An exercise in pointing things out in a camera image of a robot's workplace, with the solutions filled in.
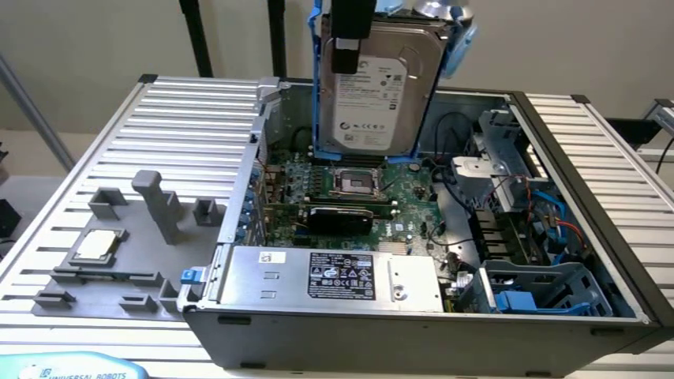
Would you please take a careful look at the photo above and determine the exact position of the hard disk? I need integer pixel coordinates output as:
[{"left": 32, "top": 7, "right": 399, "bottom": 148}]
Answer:
[{"left": 307, "top": 0, "right": 481, "bottom": 167}]

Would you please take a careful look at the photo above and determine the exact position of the grey-blue disk bay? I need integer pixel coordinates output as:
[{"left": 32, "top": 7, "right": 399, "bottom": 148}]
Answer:
[{"left": 462, "top": 258, "right": 617, "bottom": 317}]

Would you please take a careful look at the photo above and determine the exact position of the black stand pole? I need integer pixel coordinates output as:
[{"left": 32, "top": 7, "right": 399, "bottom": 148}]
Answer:
[
  {"left": 178, "top": 0, "right": 215, "bottom": 78},
  {"left": 265, "top": 0, "right": 290, "bottom": 78}
]

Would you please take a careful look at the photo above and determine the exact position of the CPU socket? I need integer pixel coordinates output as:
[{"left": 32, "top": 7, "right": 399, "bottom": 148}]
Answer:
[{"left": 326, "top": 167, "right": 387, "bottom": 199}]

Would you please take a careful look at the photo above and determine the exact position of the silver metal drive cage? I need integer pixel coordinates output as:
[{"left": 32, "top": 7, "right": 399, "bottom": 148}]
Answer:
[{"left": 450, "top": 108, "right": 552, "bottom": 215}]

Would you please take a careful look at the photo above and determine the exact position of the green motherboard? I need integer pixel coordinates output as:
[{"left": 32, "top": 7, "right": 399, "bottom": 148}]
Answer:
[{"left": 257, "top": 148, "right": 468, "bottom": 258}]

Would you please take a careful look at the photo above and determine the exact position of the black graphics card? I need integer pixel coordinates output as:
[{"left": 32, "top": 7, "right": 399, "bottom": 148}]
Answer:
[{"left": 298, "top": 205, "right": 378, "bottom": 238}]

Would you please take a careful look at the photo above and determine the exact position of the black box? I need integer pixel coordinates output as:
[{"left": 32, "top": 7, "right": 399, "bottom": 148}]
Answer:
[{"left": 604, "top": 117, "right": 657, "bottom": 152}]

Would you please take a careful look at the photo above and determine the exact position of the silver aluminium profile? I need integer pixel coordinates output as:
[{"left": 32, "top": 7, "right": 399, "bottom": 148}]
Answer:
[{"left": 637, "top": 98, "right": 674, "bottom": 136}]

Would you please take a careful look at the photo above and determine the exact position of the silver metal pole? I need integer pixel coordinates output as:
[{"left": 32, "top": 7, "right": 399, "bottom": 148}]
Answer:
[{"left": 0, "top": 51, "right": 76, "bottom": 173}]

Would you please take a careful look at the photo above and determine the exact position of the silver power supply unit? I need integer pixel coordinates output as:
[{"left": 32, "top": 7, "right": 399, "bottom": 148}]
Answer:
[{"left": 217, "top": 245, "right": 445, "bottom": 313}]

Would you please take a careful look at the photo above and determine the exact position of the blue case latch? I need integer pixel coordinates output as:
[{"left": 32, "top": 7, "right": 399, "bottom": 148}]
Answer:
[{"left": 178, "top": 267, "right": 207, "bottom": 287}]

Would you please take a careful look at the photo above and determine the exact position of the silver CPU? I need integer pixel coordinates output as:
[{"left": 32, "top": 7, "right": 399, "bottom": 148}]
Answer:
[{"left": 72, "top": 228, "right": 121, "bottom": 265}]

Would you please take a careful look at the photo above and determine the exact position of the grey parts rack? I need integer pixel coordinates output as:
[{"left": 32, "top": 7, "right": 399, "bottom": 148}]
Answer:
[{"left": 31, "top": 169, "right": 229, "bottom": 317}]

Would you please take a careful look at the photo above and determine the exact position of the open black PC case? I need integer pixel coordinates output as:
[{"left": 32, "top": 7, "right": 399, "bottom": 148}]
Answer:
[{"left": 178, "top": 76, "right": 674, "bottom": 373}]

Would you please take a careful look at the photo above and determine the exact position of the small black object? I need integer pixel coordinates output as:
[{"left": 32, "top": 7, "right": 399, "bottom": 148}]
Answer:
[{"left": 0, "top": 198, "right": 23, "bottom": 238}]

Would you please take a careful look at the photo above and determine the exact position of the Universal Robots teach pendant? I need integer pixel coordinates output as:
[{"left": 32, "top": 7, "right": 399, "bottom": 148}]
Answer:
[{"left": 0, "top": 351, "right": 153, "bottom": 379}]

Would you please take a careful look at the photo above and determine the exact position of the black wire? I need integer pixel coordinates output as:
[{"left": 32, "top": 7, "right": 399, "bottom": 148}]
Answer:
[{"left": 434, "top": 111, "right": 478, "bottom": 159}]

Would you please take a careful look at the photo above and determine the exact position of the blue wire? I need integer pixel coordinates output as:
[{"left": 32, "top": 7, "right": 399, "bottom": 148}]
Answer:
[{"left": 530, "top": 189, "right": 572, "bottom": 269}]

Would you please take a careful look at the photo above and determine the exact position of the red wire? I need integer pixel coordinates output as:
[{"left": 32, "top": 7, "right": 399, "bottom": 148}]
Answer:
[{"left": 557, "top": 220, "right": 590, "bottom": 256}]

